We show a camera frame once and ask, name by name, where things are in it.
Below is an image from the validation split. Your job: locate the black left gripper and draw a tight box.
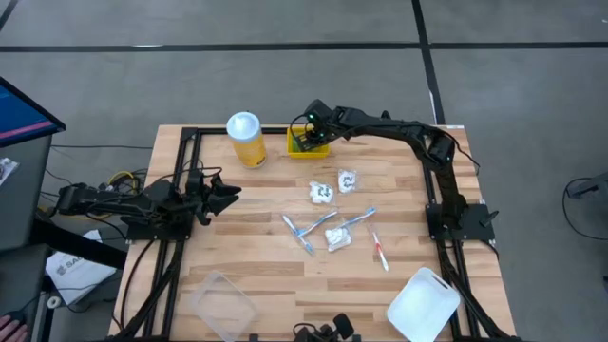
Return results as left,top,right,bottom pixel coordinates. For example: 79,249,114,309
185,174,243,227

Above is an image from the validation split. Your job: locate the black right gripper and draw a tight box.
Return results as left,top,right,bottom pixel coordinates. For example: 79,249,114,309
296,113,341,153

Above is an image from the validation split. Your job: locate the cotton pads bag clear plastic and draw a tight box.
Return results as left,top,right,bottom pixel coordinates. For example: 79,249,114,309
324,222,355,254

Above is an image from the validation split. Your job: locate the yellow plastic bin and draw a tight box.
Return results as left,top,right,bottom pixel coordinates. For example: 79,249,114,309
286,125,332,160

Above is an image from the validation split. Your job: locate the cotton pads bag black print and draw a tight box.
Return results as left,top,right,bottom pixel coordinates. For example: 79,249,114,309
336,168,360,195
307,180,336,206

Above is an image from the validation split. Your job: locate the yellow bottle white cap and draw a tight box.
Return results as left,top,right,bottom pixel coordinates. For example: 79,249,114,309
225,111,268,169

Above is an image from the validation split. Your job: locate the blue white toothbrush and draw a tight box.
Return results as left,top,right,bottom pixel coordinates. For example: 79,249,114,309
297,208,339,238
281,214,315,256
339,205,377,230

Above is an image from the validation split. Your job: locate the clear plastic container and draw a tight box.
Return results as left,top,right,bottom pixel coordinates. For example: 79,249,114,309
189,269,260,342

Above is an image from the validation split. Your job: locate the red white toothbrush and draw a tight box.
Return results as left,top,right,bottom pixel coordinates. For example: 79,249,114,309
365,222,390,274

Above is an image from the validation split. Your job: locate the black stand leg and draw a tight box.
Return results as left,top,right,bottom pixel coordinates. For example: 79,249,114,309
30,218,128,271

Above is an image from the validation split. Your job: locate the white plastic tray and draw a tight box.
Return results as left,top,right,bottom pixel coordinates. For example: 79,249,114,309
386,266,462,342

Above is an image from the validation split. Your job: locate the small clear packet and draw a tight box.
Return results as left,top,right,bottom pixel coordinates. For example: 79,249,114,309
0,157,21,187

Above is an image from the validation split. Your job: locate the computer monitor blue screen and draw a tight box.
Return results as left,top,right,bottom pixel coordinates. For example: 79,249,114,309
0,75,67,149

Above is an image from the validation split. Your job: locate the person's hand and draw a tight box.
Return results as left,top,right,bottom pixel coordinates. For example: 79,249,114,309
0,313,29,342

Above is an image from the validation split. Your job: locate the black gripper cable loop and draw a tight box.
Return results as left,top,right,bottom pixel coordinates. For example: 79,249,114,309
288,112,313,152

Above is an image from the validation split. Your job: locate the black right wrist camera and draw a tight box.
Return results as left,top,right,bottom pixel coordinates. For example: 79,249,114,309
303,98,333,121

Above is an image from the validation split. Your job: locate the black aluminium rail frame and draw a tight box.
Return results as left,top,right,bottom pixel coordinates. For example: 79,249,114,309
106,124,522,342

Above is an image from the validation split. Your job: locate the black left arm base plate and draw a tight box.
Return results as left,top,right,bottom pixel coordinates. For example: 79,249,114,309
124,220,194,242

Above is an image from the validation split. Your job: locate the yellow cable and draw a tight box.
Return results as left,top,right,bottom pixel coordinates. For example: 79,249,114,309
92,169,142,222

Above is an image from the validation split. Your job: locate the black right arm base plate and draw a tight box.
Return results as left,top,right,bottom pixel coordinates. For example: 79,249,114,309
425,202,500,242

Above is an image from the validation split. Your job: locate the black floor cable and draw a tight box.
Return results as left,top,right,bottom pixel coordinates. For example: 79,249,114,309
561,176,608,242

